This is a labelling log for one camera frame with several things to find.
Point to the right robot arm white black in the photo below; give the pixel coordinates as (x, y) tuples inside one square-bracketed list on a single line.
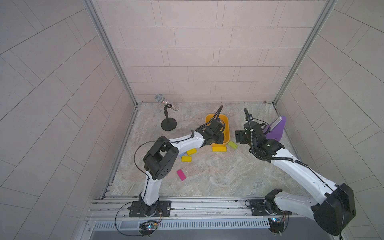
[(330, 205)]

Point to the green block right of bin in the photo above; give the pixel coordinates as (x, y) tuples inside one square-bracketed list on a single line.
[(232, 145)]

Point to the right circuit board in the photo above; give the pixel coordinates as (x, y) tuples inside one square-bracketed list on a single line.
[(277, 225)]

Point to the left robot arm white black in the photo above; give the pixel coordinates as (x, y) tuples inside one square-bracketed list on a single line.
[(160, 159)]

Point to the yellow small block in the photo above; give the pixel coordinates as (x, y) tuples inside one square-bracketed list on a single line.
[(191, 152), (186, 159)]

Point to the circuit board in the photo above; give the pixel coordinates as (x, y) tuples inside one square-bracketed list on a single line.
[(147, 228), (277, 225)]

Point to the left circuit board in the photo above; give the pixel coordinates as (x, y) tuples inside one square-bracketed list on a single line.
[(147, 228)]

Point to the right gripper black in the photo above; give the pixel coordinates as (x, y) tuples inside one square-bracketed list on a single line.
[(241, 133)]

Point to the microphone on black stand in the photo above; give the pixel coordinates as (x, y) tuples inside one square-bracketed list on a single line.
[(168, 124)]

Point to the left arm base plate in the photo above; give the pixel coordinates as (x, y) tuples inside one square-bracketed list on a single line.
[(139, 209)]

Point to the magenta block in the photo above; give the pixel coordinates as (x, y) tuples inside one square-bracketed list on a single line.
[(181, 175)]

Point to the yellow plastic bin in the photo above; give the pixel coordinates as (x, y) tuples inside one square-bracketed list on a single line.
[(225, 120)]

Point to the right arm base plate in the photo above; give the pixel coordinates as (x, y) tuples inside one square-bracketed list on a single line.
[(259, 207)]

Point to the aluminium rail frame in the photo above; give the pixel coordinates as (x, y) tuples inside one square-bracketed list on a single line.
[(202, 208)]

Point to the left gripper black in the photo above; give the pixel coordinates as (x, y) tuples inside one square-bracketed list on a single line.
[(220, 138)]

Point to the purple phone stand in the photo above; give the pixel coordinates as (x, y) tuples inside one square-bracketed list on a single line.
[(275, 130)]

